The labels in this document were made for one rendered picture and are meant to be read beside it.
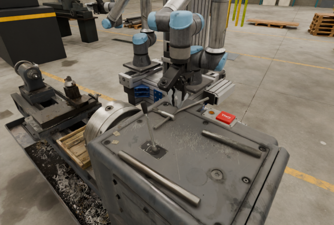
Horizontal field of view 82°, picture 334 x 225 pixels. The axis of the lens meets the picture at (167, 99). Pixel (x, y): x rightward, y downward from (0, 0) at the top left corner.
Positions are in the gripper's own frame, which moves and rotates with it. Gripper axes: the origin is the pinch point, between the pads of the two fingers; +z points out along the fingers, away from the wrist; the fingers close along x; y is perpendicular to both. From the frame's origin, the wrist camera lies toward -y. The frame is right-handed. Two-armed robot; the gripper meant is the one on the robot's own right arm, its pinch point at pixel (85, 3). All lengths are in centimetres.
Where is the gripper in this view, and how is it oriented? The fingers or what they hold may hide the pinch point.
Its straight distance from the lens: 195.8
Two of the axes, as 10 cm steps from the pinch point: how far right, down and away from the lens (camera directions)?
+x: 3.4, -6.0, 7.3
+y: 0.5, 7.8, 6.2
